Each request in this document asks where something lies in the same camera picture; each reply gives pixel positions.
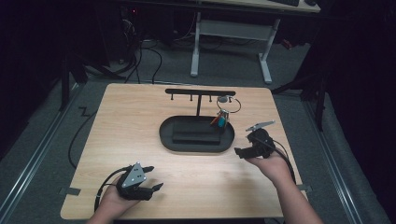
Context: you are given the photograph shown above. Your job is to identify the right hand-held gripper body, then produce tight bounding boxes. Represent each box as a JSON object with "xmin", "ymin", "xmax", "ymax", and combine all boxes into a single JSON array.
[{"xmin": 241, "ymin": 119, "xmax": 276, "ymax": 159}]

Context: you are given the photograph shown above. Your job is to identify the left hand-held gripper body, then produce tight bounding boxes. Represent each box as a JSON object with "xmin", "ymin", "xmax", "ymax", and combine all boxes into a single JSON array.
[{"xmin": 116, "ymin": 161, "xmax": 154, "ymax": 202}]

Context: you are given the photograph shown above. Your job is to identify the key ring with coloured tags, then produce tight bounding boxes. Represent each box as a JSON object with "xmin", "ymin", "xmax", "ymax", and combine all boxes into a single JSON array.
[{"xmin": 209, "ymin": 96, "xmax": 243, "ymax": 129}]

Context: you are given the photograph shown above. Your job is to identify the black key rack with tray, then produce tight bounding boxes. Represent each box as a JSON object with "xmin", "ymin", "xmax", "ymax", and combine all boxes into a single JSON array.
[{"xmin": 159, "ymin": 88, "xmax": 236, "ymax": 154}]

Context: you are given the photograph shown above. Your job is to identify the person's left hand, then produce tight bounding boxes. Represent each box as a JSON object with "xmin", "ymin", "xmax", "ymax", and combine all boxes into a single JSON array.
[{"xmin": 98, "ymin": 175, "xmax": 141, "ymax": 220}]

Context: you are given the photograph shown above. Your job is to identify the person's right hand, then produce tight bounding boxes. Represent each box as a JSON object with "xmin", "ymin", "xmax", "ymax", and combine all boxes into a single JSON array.
[{"xmin": 245, "ymin": 148, "xmax": 294, "ymax": 189}]

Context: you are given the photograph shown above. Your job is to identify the black metal stand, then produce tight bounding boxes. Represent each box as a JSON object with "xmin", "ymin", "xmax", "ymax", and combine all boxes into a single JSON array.
[
  {"xmin": 270, "ymin": 69, "xmax": 329, "ymax": 133},
  {"xmin": 58, "ymin": 52, "xmax": 89, "ymax": 112}
]

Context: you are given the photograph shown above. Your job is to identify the white-legged wooden desk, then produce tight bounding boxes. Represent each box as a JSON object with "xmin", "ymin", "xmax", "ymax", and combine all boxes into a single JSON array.
[{"xmin": 190, "ymin": 0, "xmax": 321, "ymax": 85}]

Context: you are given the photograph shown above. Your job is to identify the dark computer tower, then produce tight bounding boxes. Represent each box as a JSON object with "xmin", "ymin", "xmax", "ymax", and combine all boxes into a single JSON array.
[{"xmin": 120, "ymin": 6, "xmax": 143, "ymax": 65}]

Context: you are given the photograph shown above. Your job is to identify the black keyboard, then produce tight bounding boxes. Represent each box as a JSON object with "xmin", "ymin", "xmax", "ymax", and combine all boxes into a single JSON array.
[{"xmin": 269, "ymin": 0, "xmax": 301, "ymax": 7}]

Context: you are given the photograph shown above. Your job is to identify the left hand-held gripper cable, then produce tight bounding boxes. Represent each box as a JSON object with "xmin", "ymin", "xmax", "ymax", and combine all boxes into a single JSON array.
[{"xmin": 93, "ymin": 165, "xmax": 133, "ymax": 213}]

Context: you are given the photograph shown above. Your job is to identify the hand-held gripper cable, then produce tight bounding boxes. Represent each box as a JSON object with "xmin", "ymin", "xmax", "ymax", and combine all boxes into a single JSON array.
[
  {"xmin": 251, "ymin": 135, "xmax": 297, "ymax": 185},
  {"xmin": 93, "ymin": 165, "xmax": 133, "ymax": 213}
]

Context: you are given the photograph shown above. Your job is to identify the right hand-held gripper cable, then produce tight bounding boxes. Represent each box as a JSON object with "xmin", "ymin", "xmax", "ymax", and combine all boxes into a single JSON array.
[{"xmin": 251, "ymin": 135, "xmax": 297, "ymax": 185}]

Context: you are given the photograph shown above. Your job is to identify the thin black floor cable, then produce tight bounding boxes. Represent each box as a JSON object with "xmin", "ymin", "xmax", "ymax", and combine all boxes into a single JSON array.
[{"xmin": 67, "ymin": 106, "xmax": 98, "ymax": 170}]

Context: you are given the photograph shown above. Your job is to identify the metal floor rail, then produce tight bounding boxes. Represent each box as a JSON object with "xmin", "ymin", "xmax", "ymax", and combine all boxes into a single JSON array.
[
  {"xmin": 302, "ymin": 100, "xmax": 363, "ymax": 224},
  {"xmin": 0, "ymin": 83, "xmax": 82, "ymax": 217}
]

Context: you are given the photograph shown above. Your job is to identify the black cables on floor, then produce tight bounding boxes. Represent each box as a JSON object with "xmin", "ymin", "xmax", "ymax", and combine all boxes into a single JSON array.
[{"xmin": 123, "ymin": 39, "xmax": 163, "ymax": 85}]

